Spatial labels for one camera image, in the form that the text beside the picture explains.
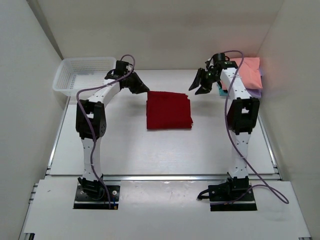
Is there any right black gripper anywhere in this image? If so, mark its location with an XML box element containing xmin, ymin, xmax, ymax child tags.
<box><xmin>189</xmin><ymin>69</ymin><xmax>221</xmax><ymax>96</ymax></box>

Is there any red t shirt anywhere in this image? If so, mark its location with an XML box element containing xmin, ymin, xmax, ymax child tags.
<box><xmin>146</xmin><ymin>91</ymin><xmax>193</xmax><ymax>130</ymax></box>

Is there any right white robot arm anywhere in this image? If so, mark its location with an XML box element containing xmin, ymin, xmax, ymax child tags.
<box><xmin>189</xmin><ymin>52</ymin><xmax>260</xmax><ymax>205</ymax></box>

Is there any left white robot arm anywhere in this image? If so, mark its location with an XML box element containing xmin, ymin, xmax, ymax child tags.
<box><xmin>75</xmin><ymin>71</ymin><xmax>150</xmax><ymax>204</ymax></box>

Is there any teal folded t shirt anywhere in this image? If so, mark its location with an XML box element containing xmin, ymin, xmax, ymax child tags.
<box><xmin>217</xmin><ymin>84</ymin><xmax>228</xmax><ymax>98</ymax></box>

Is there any pink folded t shirt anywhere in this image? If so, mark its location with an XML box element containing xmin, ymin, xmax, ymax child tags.
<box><xmin>219</xmin><ymin>56</ymin><xmax>264</xmax><ymax>90</ymax></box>

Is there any lavender folded t shirt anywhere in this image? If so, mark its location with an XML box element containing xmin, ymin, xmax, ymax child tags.
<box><xmin>246</xmin><ymin>88</ymin><xmax>262</xmax><ymax>99</ymax></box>

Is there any white perforated plastic basket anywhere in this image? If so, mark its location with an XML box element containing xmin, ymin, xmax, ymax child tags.
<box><xmin>52</xmin><ymin>57</ymin><xmax>116</xmax><ymax>97</ymax></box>

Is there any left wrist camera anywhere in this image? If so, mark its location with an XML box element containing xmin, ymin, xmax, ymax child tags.
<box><xmin>104</xmin><ymin>60</ymin><xmax>130</xmax><ymax>80</ymax></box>

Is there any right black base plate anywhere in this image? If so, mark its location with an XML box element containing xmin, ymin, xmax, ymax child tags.
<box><xmin>208</xmin><ymin>184</ymin><xmax>258</xmax><ymax>212</ymax></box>

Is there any aluminium frame rail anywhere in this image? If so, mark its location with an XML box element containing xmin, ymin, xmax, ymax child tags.
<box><xmin>45</xmin><ymin>172</ymin><xmax>281</xmax><ymax>181</ymax></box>

